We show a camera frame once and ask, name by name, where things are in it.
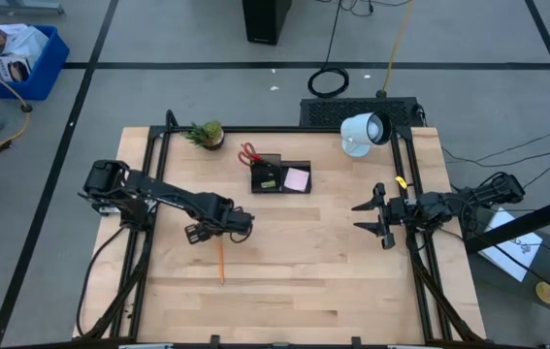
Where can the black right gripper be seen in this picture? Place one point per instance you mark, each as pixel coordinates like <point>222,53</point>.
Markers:
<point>387,218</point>

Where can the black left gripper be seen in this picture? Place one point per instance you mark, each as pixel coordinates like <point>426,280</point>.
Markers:
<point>214,228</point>

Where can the orange wooden pencil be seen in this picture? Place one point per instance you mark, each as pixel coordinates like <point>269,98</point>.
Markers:
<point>221,264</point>

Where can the yellow sticky note pad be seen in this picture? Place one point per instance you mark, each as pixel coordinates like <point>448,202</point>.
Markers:
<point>268,184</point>

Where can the pink sticky note pad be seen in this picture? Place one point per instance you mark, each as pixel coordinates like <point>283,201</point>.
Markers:
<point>297,179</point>

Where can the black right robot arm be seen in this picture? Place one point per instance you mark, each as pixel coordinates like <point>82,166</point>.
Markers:
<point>473,196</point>

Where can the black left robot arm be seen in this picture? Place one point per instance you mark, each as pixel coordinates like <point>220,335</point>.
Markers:
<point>168,194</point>

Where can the black mesh desk organizer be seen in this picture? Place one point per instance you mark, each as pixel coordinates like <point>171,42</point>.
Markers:
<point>281,181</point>

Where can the yellow tag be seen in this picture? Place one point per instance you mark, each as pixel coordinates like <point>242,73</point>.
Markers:
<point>401,182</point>

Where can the potted green succulent plant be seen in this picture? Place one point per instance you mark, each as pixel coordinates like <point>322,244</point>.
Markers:
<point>211,136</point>

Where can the black perforated case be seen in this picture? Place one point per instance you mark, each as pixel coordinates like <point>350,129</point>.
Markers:
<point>323,111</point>

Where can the grey side table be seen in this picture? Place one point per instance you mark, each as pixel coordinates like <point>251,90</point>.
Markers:
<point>493,286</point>

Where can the white paper sheet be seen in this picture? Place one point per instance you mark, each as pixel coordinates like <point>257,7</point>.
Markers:
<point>517,252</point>

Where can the black diagonal beam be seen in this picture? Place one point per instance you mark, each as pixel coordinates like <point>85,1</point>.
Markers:
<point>527,223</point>

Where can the black computer tower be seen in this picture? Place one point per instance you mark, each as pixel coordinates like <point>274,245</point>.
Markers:
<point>265,22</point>

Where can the blue plastic bin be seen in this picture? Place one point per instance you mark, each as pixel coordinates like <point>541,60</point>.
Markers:
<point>46,72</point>

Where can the white printed carton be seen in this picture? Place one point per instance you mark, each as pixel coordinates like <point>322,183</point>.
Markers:
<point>27,43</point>
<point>5,68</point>

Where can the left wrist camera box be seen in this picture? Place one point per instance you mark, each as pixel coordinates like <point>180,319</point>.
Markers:
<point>240,223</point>

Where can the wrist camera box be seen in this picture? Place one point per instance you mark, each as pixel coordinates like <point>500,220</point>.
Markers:
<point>405,211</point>
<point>240,223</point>

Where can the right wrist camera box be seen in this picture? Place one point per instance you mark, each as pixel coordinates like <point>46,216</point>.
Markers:
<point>405,211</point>

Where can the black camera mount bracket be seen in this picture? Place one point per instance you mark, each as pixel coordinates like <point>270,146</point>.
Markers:
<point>215,340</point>
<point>356,341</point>

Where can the black aluminium table frame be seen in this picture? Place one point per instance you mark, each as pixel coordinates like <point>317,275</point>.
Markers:
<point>279,129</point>

